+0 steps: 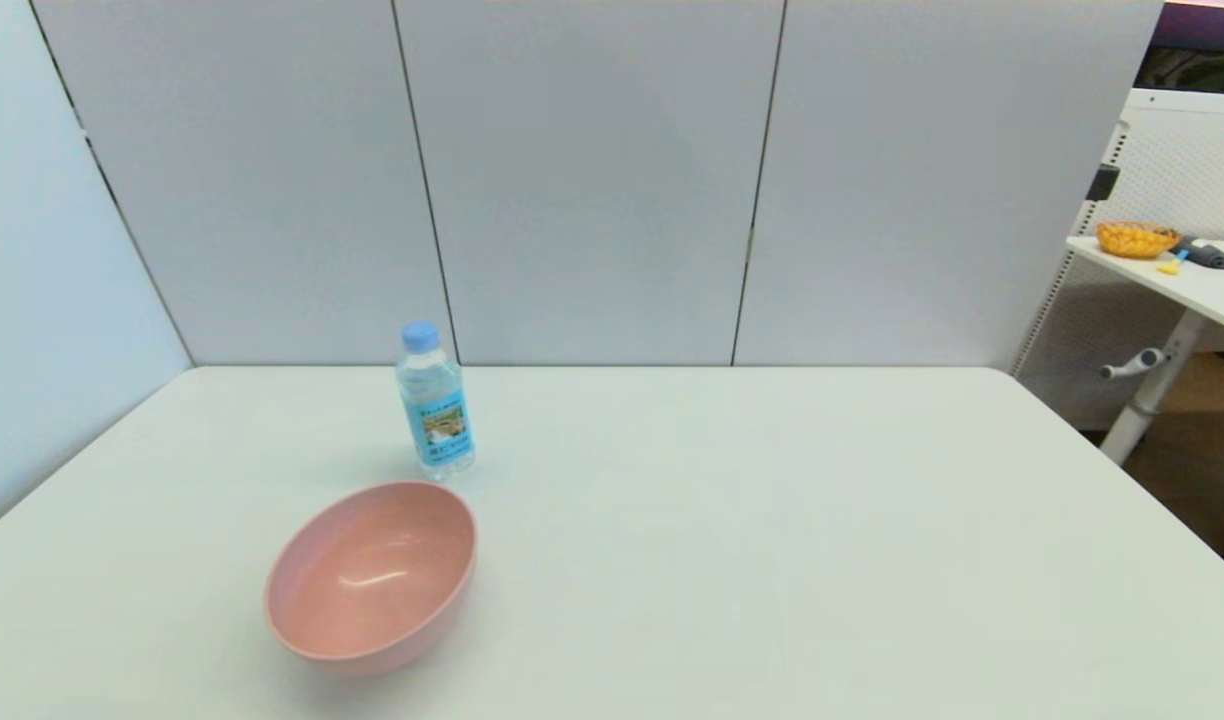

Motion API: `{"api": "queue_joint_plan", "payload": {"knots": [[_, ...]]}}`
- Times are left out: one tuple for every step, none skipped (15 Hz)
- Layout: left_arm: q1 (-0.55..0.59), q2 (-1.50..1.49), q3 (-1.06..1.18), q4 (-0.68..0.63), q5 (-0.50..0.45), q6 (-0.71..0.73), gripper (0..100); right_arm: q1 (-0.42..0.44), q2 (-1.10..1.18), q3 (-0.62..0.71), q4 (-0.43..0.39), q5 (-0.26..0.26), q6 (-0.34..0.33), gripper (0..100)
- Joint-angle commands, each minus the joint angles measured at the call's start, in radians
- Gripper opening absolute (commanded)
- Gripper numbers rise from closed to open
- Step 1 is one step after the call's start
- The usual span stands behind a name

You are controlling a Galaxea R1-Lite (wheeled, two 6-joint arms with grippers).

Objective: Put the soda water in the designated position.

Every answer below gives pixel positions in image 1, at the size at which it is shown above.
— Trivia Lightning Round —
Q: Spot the clear soda water bottle blue label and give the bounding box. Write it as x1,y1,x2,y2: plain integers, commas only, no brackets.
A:
394,320,477,482

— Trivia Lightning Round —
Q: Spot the white pegboard panel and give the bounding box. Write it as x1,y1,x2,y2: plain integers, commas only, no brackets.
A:
1012,88,1224,431

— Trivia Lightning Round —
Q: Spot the grey desk crank handle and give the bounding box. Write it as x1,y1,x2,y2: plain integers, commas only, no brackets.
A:
1101,348,1169,382

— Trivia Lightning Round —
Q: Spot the orange bowl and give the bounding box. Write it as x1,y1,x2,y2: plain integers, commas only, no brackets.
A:
1096,221,1183,260

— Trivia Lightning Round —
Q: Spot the green plant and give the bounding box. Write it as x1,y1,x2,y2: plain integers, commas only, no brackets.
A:
1144,50,1224,95

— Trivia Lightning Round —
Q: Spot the white side desk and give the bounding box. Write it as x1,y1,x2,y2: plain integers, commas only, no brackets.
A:
1066,235,1224,467

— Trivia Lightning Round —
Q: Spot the pink plastic bowl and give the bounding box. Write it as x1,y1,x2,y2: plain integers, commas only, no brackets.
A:
264,481,479,678

